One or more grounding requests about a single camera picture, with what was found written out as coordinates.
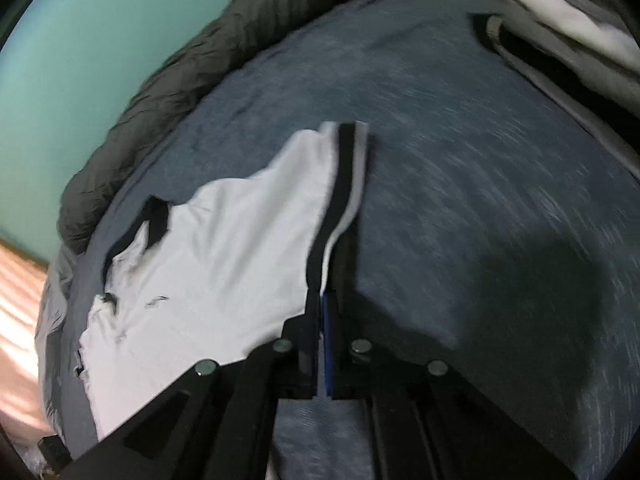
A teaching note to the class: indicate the light grey cloth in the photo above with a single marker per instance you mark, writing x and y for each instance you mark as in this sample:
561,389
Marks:
50,310

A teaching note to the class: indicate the white black-trimmed T-shirt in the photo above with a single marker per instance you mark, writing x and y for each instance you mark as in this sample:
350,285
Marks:
225,260

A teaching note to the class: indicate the dark grey rolled duvet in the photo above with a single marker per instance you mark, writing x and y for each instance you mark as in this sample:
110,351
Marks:
165,85

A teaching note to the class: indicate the blue bed sheet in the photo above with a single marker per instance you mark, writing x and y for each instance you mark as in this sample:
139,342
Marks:
475,160

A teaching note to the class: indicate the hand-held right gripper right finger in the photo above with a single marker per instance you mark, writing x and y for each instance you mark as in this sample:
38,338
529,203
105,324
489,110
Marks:
327,350

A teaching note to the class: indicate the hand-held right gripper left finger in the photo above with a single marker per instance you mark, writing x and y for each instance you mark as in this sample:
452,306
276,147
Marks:
300,355

